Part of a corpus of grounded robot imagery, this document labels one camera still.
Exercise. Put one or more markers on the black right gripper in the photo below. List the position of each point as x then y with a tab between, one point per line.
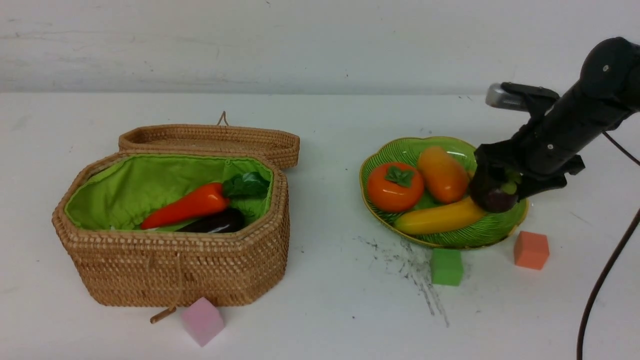
545	149

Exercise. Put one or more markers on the dark purple mangosteen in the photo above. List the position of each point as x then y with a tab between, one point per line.
494	190

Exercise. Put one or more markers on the yellow banana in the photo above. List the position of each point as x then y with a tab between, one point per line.
444	218

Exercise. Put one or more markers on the orange yellow mango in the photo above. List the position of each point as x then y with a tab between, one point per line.
445	178

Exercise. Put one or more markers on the orange persimmon with leaf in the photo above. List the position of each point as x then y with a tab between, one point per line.
394	187

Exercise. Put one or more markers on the dark purple eggplant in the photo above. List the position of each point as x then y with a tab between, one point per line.
230	220

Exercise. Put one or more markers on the orange carrot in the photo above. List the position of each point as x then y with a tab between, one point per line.
209	199

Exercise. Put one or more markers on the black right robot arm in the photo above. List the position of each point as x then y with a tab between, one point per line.
611	70

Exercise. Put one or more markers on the orange foam cube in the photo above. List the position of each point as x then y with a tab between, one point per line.
531	250

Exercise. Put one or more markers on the green glass plate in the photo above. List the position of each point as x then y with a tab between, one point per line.
491	229

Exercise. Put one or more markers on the green foam cube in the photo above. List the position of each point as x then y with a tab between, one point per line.
446	267

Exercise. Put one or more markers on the pink foam cube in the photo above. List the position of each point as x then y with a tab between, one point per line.
202	321

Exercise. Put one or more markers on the woven wicker basket green lining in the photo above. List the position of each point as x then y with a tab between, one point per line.
98	220

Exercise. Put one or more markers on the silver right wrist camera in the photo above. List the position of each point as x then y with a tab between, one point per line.
520	97

